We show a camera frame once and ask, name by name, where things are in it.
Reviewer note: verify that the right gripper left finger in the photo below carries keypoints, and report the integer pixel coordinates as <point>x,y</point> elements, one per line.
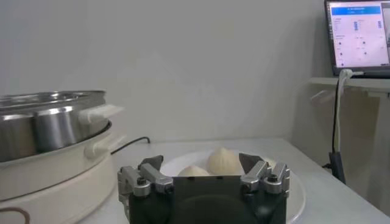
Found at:
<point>152,178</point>

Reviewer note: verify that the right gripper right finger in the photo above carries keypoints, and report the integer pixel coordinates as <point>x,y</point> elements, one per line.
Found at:
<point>259,175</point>

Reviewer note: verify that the white steamed baozi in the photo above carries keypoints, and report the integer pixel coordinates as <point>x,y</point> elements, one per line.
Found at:
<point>193,172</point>
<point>224,162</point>

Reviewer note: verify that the stainless steel steamer basket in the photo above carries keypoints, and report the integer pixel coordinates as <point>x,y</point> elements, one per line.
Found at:
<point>51,128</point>

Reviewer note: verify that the white round plate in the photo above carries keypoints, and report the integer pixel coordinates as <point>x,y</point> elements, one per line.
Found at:
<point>295,194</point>

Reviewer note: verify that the white electric cooker base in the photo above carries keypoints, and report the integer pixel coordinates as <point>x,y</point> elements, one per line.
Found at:
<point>61,188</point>

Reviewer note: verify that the white laptop side table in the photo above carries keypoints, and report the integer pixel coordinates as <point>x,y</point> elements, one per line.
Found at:
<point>365,83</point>

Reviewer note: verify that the open gray laptop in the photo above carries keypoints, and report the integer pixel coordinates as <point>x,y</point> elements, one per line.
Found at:
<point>359,33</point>

